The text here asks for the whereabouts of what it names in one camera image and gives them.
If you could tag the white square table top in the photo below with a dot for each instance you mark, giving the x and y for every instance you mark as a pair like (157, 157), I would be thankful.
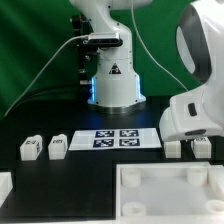
(166, 193)

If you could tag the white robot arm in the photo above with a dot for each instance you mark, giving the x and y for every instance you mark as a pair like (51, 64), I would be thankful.
(116, 85)

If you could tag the white marker plate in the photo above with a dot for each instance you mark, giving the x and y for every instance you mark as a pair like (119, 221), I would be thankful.
(108, 139)

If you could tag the white right obstacle block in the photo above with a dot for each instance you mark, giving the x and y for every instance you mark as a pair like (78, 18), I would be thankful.
(216, 180)

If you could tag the white obstacle block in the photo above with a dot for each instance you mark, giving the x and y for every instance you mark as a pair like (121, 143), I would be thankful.
(6, 186)
(216, 180)

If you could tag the white left obstacle block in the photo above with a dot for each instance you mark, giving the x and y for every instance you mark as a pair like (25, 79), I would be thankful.
(6, 186)

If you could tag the black camera pole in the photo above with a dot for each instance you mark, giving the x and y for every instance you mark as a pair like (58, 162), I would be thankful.
(85, 53)

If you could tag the grey camera on pole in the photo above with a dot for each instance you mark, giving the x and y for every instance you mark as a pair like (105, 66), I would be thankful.
(103, 40)

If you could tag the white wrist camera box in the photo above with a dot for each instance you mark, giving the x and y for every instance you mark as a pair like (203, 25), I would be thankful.
(186, 118)

